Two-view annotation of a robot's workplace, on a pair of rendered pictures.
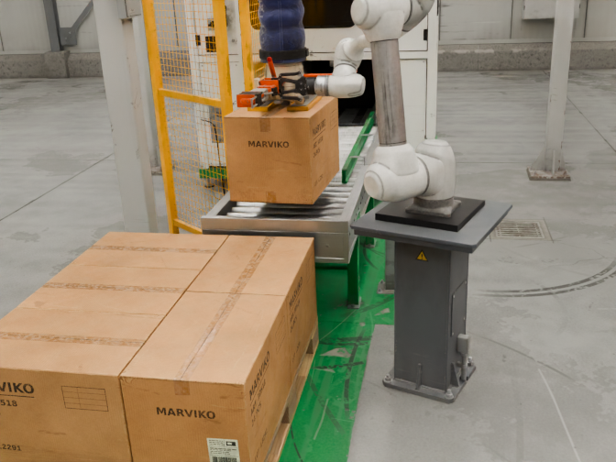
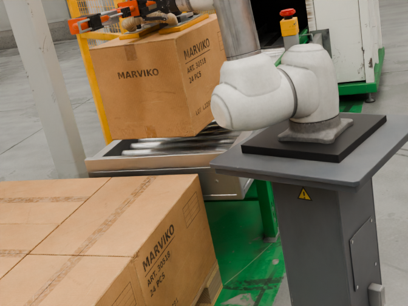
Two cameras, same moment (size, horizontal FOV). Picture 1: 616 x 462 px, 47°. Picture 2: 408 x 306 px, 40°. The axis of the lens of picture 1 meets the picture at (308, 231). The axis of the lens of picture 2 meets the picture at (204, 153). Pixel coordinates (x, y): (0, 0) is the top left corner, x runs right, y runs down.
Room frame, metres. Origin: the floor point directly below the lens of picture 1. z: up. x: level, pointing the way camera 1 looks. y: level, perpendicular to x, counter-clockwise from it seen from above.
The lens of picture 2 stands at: (0.97, -0.50, 1.38)
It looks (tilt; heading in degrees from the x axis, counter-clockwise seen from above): 20 degrees down; 12
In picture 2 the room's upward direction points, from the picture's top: 12 degrees counter-clockwise
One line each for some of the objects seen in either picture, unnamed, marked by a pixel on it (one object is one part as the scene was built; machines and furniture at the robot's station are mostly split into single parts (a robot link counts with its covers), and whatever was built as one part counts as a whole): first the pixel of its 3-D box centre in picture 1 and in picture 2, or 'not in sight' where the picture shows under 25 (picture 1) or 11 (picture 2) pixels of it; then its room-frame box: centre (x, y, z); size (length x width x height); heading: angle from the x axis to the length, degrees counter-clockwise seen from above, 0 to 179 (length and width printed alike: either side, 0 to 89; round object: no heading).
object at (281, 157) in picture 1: (286, 146); (173, 73); (3.37, 0.09, 0.87); 0.60 x 0.40 x 0.40; 165
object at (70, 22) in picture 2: (248, 99); (84, 23); (2.80, 0.21, 1.21); 0.08 x 0.07 x 0.05; 168
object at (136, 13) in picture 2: (271, 85); (133, 7); (3.14, 0.13, 1.20); 0.10 x 0.08 x 0.06; 78
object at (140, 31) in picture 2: (266, 100); (145, 25); (3.40, 0.17, 1.09); 0.34 x 0.10 x 0.05; 168
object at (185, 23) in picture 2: (304, 99); (184, 19); (3.36, -0.01, 1.10); 0.34 x 0.10 x 0.05; 168
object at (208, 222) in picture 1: (273, 224); (157, 161); (3.06, 0.16, 0.58); 0.70 x 0.03 x 0.06; 79
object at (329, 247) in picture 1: (275, 245); (163, 184); (3.06, 0.16, 0.47); 0.70 x 0.03 x 0.15; 79
